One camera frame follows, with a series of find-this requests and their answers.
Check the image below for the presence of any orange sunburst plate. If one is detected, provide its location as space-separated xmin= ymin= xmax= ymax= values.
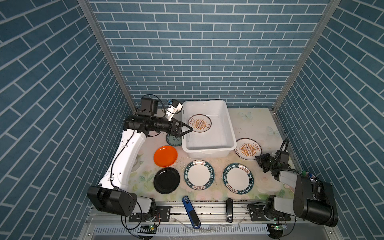
xmin=188 ymin=114 xmax=212 ymax=133
xmin=234 ymin=138 xmax=262 ymax=161

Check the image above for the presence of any green rimmed white plate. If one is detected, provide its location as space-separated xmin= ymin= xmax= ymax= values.
xmin=184 ymin=160 xmax=215 ymax=191
xmin=223 ymin=163 xmax=254 ymax=195

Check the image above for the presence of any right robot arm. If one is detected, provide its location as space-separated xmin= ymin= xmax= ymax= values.
xmin=255 ymin=153 xmax=339 ymax=227

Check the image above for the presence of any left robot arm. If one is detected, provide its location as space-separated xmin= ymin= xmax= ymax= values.
xmin=87 ymin=95 xmax=193 ymax=218

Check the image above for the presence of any white plastic bin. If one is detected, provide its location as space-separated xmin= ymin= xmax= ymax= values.
xmin=182 ymin=100 xmax=237 ymax=159

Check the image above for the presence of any green blue floral plate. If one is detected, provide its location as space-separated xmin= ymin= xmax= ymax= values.
xmin=166 ymin=134 xmax=182 ymax=147

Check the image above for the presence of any orange plastic plate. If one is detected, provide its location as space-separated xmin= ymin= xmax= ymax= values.
xmin=154 ymin=146 xmax=178 ymax=168

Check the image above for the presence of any pink pen cup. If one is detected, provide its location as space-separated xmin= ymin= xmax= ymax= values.
xmin=301 ymin=171 xmax=318 ymax=181

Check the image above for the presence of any black plate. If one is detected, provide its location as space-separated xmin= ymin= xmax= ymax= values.
xmin=154 ymin=167 xmax=180 ymax=195

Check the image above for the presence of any black handheld device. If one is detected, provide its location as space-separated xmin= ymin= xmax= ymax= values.
xmin=226 ymin=198 xmax=234 ymax=223

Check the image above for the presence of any blue handheld tool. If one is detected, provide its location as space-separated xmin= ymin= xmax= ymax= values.
xmin=182 ymin=196 xmax=201 ymax=229

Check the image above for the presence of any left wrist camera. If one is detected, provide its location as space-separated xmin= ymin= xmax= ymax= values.
xmin=166 ymin=99 xmax=183 ymax=121

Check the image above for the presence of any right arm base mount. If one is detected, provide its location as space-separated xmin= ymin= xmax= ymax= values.
xmin=247 ymin=202 xmax=291 ymax=222

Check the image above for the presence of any aluminium rail frame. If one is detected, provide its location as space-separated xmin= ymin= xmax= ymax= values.
xmin=77 ymin=199 xmax=343 ymax=240

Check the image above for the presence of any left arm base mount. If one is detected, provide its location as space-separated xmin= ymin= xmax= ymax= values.
xmin=129 ymin=206 xmax=171 ymax=223

